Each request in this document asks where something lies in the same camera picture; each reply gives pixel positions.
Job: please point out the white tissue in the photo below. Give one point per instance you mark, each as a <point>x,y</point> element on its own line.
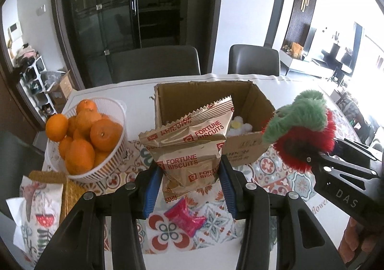
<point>16,222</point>

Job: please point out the pink snack packet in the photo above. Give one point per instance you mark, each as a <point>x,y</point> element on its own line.
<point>184,216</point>

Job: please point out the yellow bag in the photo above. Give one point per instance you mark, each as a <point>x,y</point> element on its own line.
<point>296,48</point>

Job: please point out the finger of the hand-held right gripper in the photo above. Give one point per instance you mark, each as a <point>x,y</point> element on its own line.
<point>342,166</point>
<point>357,151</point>

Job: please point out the gold wall ornament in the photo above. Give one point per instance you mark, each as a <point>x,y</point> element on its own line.
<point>305,1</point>

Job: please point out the red green plush strawberry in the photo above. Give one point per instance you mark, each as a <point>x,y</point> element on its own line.
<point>303,126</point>

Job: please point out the gold biscuit packet strip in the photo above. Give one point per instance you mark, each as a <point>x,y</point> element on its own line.
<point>189,150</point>

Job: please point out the white plush toy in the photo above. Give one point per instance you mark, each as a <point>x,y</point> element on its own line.
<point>240,126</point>

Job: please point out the grey bag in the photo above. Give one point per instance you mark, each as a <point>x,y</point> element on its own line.
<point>52,79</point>

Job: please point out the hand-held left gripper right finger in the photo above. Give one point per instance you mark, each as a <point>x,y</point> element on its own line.
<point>228,195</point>

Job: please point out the dark slatted wall panel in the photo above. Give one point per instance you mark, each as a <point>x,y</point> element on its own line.
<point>295,27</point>

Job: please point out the pile of oranges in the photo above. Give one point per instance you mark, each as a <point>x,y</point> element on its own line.
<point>84,138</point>

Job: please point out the white television cabinet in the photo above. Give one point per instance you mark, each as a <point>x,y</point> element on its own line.
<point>306,66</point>

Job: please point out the pile of clothes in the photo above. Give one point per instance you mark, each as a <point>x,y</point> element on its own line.
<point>25,55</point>

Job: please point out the television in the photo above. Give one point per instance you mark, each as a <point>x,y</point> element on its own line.
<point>310,40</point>

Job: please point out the grey dining chair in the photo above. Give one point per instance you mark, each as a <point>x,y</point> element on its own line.
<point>156,63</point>
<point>18,168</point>
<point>255,60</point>

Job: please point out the person's right hand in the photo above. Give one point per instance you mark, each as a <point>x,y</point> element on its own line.
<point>351,240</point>

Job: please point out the woven wicker tissue box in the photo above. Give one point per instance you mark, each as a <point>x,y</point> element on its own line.
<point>73,198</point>

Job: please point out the white light switch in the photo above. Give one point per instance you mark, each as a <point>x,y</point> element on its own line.
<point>41,9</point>

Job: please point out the dark interior door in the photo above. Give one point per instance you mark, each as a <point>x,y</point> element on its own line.
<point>279,9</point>

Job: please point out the white intercom panel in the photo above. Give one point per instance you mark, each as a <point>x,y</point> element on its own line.
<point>14,30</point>

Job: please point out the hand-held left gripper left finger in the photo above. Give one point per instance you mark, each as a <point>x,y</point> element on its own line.
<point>151,192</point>

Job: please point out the white shoe rack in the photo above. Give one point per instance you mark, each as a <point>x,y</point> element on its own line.
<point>36,87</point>

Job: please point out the small brown cardboard box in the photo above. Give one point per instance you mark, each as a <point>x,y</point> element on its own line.
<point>64,93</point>

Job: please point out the chair with patterned cushion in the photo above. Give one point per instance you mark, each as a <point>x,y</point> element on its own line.
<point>351,111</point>

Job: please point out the white slatted fruit basket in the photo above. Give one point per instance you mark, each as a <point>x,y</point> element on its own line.
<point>105,165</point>

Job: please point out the dark glass sliding door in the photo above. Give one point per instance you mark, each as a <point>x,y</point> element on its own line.
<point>120,18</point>

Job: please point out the floral cloth cover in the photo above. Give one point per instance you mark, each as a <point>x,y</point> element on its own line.
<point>42,216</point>

